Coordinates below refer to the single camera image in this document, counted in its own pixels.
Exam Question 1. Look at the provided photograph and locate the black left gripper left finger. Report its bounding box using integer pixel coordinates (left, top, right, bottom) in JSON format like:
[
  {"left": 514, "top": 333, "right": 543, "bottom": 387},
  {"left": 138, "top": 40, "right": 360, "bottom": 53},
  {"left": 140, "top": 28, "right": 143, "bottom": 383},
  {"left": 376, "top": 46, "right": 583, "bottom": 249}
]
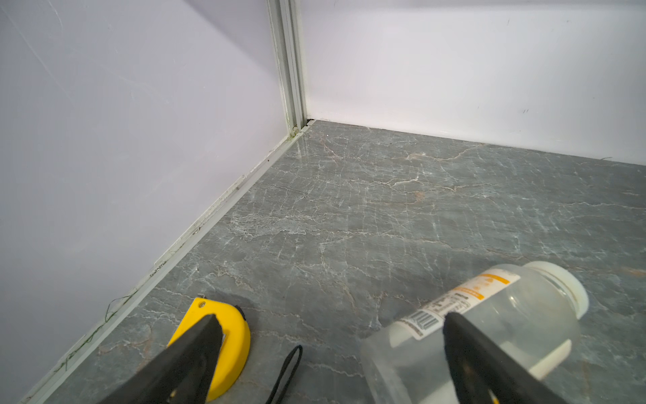
[{"left": 102, "top": 315, "right": 223, "bottom": 403}]

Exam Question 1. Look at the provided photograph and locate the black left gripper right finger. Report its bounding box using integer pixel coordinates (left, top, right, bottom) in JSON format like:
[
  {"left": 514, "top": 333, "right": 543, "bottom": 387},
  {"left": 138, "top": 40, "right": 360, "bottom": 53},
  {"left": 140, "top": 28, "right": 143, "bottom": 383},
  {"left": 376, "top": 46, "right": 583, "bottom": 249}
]
[{"left": 442, "top": 312, "right": 555, "bottom": 404}]

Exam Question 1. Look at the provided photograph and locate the yellow tape measure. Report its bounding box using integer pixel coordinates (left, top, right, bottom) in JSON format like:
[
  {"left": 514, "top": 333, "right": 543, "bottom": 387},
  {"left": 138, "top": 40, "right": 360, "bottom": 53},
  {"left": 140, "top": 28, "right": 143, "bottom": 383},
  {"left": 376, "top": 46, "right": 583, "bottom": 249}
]
[{"left": 168, "top": 298, "right": 251, "bottom": 403}]

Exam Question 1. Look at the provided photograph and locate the clear bottle yellow label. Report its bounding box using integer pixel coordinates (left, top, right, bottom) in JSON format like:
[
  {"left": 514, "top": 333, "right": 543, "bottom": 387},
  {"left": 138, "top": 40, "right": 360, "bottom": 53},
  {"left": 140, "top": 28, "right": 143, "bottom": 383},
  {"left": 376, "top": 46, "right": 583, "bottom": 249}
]
[{"left": 361, "top": 261, "right": 590, "bottom": 403}]

